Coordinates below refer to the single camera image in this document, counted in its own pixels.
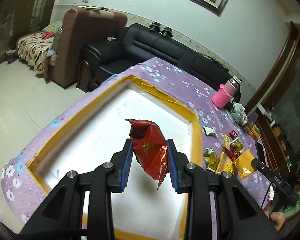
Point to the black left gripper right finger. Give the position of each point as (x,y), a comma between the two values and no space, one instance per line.
(218,205)

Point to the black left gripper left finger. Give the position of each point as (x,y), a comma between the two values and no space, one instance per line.
(80,204)

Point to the plain yellow snack packet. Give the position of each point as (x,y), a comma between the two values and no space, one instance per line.
(243,164)

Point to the green yellow snack packet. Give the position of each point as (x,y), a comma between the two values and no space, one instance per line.
(236,145)

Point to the dark red foil snack bag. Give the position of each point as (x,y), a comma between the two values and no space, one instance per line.
(150,148)

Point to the large yellow cracker packet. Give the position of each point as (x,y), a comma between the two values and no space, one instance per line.
(226,164)

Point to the red black candy packet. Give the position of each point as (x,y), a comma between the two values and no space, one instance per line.
(232,153)

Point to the person's right hand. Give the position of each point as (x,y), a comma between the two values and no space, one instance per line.
(278,218)

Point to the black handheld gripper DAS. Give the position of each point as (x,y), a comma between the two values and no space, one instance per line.
(285,192)

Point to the black smartphone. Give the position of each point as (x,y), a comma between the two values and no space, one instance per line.
(260,152)

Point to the purple floral tablecloth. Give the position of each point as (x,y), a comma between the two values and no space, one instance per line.
(23,195)

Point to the wooden cabinet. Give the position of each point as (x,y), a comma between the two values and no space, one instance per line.
(279,150)

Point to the beige cracker packet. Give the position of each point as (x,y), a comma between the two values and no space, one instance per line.
(226,141)

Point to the yellow cardboard box tray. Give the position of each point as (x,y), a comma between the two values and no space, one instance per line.
(88,138)

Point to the small red candy packet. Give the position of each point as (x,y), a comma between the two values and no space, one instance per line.
(233,134)

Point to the orange snack boxes stack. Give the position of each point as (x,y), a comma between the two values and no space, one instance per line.
(253,131)

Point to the pale green candy packet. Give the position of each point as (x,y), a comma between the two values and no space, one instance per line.
(210,132)

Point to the white grey cloth pile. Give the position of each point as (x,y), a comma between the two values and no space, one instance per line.
(237,114)

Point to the pink sleeved thermos bottle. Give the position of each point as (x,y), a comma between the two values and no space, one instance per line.
(226,92)

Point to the patterned blanket bed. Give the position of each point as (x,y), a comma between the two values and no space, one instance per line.
(39,49)

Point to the black leather sofa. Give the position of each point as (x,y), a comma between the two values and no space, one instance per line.
(135,44)

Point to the brown armchair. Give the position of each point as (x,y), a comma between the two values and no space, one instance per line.
(80,27)

